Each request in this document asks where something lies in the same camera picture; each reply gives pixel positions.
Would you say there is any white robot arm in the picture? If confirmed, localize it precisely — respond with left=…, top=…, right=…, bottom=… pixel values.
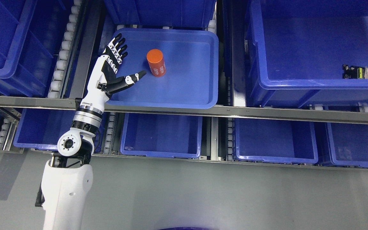
left=41, top=100, right=104, bottom=230

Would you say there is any lower blue bin centre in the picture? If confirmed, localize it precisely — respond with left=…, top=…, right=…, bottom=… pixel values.
left=120, top=113, right=203, bottom=159

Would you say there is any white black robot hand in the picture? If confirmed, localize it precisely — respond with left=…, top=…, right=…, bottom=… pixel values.
left=78, top=33, right=147, bottom=114

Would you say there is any small circuit board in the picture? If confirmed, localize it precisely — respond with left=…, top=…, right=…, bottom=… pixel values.
left=342, top=65, right=368, bottom=80

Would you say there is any metal shelf rack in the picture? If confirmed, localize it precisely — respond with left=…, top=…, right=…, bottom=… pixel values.
left=0, top=0, right=368, bottom=171

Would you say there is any large blue bin right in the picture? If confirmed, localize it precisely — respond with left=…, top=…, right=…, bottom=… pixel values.
left=244, top=0, right=368, bottom=108

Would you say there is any shallow blue tray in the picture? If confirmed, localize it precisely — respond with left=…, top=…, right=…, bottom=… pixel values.
left=107, top=28, right=219, bottom=109

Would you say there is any blue bin top centre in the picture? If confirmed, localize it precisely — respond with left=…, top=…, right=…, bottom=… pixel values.
left=104, top=0, right=216, bottom=28

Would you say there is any blue bin upper left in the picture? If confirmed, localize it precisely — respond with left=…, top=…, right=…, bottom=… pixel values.
left=0, top=0, right=73, bottom=97

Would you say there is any lower blue bin far right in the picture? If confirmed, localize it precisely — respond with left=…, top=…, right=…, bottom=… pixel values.
left=315, top=122, right=368, bottom=168

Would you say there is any orange cylindrical capacitor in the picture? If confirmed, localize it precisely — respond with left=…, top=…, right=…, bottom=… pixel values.
left=146, top=49, right=166, bottom=77

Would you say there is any lower blue bin far left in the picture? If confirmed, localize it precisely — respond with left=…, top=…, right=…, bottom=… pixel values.
left=13, top=108, right=103, bottom=153

